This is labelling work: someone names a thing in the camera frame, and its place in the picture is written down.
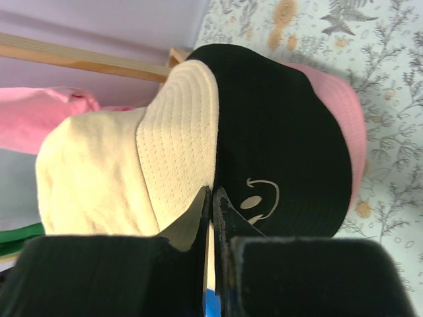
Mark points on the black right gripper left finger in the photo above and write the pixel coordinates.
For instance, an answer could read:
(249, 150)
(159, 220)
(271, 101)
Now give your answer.
(98, 275)

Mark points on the pink t-shirt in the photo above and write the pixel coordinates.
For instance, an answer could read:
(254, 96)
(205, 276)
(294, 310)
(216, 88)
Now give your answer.
(28, 115)

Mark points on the wooden clothes rack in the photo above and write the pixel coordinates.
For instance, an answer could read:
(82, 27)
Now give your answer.
(26, 49)

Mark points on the green tank top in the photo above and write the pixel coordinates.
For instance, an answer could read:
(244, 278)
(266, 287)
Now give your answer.
(12, 241)

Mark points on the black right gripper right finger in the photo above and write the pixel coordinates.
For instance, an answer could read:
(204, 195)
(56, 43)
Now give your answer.
(273, 276)

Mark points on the blue plastic bin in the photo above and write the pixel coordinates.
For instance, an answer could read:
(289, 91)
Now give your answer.
(213, 307)

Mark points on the black bucket hat beige brim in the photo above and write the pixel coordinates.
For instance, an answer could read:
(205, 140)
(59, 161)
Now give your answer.
(281, 156)

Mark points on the pink bucket hat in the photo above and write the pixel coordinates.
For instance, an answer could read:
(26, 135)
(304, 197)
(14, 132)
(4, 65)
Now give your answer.
(343, 103)

